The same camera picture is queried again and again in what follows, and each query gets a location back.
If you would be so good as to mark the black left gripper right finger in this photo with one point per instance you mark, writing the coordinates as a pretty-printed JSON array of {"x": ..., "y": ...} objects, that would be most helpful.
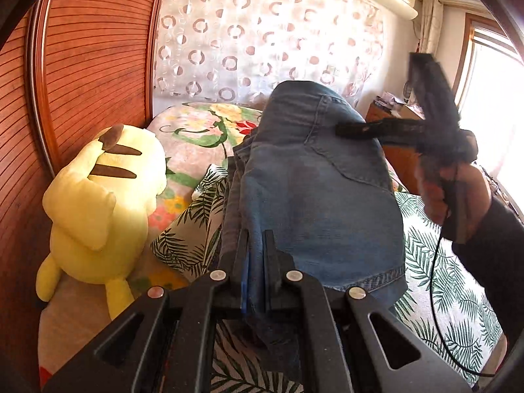
[{"x": 348, "y": 342}]

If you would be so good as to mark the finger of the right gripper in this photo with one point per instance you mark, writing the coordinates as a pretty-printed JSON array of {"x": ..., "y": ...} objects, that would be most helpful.
[{"x": 388, "y": 131}]

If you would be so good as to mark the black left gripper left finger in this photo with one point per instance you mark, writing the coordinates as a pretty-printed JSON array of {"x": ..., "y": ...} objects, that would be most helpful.
[{"x": 161, "y": 342}]

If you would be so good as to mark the blue denim jeans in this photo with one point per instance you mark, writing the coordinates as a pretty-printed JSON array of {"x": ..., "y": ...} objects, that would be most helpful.
[{"x": 328, "y": 201}]

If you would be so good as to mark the black sleeved right forearm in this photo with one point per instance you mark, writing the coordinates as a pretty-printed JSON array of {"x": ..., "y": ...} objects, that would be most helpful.
[{"x": 494, "y": 257}]

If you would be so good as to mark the person's right hand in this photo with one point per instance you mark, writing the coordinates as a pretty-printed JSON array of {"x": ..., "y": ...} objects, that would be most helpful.
[{"x": 456, "y": 197}]

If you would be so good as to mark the long wooden cabinet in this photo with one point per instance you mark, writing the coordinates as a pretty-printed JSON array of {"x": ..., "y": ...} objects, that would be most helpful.
[{"x": 399, "y": 147}]

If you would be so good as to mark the small round fan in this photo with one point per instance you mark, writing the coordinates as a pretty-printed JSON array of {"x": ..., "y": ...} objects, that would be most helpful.
[{"x": 407, "y": 91}]

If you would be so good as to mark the palm leaf bed sheet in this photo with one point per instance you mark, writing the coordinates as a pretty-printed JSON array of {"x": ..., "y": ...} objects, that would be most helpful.
[{"x": 443, "y": 306}]

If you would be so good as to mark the beige side curtain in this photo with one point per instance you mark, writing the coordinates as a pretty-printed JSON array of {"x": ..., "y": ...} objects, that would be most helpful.
[{"x": 431, "y": 24}]

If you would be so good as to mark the yellow Pikachu plush toy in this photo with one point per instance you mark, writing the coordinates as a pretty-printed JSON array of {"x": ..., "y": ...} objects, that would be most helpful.
[{"x": 99, "y": 205}]

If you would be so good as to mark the circle pattern sheer curtain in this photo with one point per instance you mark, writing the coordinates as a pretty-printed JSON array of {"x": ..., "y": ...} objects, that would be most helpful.
[{"x": 239, "y": 50}]

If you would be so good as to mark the floral blanket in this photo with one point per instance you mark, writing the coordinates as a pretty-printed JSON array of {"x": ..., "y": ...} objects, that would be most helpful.
[{"x": 184, "y": 237}]

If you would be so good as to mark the wooden slatted wardrobe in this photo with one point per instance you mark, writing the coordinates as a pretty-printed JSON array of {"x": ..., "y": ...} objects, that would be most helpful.
[{"x": 69, "y": 68}]

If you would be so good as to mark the window with wooden frame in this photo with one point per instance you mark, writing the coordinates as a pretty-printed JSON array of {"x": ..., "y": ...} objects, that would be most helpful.
[{"x": 490, "y": 101}]

